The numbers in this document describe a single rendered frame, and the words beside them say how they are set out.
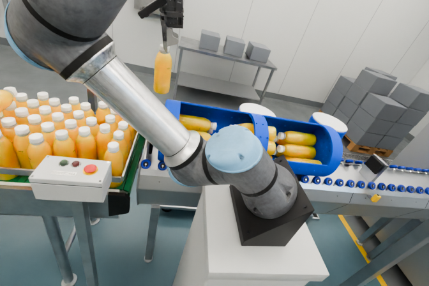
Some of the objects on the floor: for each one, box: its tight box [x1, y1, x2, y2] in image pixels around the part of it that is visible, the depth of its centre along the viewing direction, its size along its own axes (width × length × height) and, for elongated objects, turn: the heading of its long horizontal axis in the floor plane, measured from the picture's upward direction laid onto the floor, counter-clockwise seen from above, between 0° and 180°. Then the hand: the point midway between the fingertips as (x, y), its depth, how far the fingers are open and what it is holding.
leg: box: [356, 217, 395, 246], centre depth 186 cm, size 6×6×63 cm
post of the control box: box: [70, 201, 99, 286], centre depth 98 cm, size 4×4×100 cm
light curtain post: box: [338, 218, 429, 286], centre depth 114 cm, size 6×6×170 cm
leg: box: [144, 204, 160, 263], centre depth 132 cm, size 6×6×63 cm
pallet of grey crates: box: [318, 67, 429, 157], centre depth 380 cm, size 120×80×119 cm
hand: (165, 47), depth 84 cm, fingers closed on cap, 4 cm apart
